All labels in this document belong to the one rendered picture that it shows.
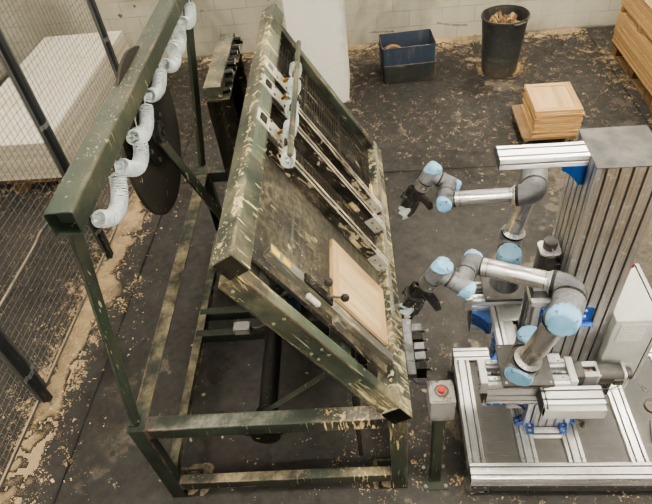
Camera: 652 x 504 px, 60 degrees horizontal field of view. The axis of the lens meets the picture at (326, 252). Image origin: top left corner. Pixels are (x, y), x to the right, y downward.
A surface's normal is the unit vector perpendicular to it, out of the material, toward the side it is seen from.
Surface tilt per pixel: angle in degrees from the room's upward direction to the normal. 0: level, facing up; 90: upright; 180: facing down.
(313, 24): 90
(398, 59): 90
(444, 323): 0
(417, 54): 90
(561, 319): 83
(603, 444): 0
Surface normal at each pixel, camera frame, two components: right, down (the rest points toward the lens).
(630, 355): -0.04, 0.70
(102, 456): -0.10, -0.71
